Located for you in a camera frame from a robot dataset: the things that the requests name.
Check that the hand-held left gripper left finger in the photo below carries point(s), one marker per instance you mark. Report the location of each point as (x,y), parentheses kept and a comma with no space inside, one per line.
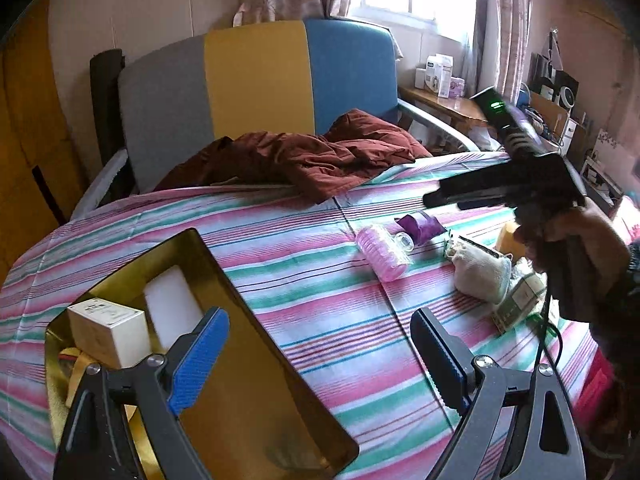
(200,355)

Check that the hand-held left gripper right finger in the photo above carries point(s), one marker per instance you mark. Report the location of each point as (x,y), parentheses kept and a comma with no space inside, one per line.
(440,355)

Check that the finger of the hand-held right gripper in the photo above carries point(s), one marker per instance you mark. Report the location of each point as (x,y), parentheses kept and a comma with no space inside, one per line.
(475,187)
(490,204)

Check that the yellow sponge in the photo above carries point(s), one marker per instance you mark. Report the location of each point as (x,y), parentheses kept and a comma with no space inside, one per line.
(506,240)

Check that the striped package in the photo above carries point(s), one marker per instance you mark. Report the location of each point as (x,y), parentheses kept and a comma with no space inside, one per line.
(472,246)

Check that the white foam block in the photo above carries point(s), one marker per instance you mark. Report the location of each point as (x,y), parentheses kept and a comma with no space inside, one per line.
(172,305)

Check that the gold metal tin box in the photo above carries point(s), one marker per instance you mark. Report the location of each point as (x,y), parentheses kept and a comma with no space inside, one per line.
(260,375)

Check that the purple pouch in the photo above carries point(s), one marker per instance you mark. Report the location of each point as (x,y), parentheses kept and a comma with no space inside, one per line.
(422,225)

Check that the beige towel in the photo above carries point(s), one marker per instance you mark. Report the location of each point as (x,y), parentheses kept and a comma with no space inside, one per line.
(482,275)

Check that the clear plastic packet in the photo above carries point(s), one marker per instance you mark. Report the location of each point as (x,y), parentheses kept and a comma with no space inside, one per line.
(403,243)

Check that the cream cardboard box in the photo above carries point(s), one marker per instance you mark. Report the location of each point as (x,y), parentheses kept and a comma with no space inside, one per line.
(107,335)

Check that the green and beige box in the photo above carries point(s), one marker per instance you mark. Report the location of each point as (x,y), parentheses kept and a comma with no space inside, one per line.
(520,302)

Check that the yellow plastic packet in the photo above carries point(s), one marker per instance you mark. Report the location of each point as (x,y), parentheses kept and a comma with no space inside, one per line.
(76,370)

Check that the person's right forearm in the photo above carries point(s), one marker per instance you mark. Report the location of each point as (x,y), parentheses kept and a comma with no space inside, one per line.
(625,305)

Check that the person's right hand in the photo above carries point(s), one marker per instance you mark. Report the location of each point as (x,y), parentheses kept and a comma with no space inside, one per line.
(585,250)

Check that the cluttered desk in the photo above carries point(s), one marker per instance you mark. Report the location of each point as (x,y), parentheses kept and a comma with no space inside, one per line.
(595,160)

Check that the wooden side table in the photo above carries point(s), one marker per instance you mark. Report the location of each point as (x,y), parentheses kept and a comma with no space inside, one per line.
(450,105)

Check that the lilac box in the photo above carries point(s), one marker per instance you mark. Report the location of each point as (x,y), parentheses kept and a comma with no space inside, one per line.
(457,88)

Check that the white box with round print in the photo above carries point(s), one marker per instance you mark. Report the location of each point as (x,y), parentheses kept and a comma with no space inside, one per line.
(426,79)

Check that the pink curtain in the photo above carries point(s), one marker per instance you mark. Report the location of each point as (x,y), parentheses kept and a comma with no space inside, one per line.
(500,25)

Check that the red cloth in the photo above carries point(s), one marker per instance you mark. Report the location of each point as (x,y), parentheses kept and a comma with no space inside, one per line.
(600,385)

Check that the maroon quilted jacket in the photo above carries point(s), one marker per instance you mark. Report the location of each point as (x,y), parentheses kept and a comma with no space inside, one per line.
(310,160)

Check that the grey yellow blue headboard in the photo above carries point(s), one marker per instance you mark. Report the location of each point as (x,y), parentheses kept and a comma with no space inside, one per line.
(260,85)

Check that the black rolled mat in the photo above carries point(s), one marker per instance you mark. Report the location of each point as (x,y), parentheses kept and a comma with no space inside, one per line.
(106,100)

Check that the wooden wardrobe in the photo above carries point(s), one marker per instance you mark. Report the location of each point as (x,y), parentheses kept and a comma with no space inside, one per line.
(30,135)

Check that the grey bed rail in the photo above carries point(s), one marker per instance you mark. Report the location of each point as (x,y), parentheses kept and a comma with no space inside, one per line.
(440,122)
(97,185)

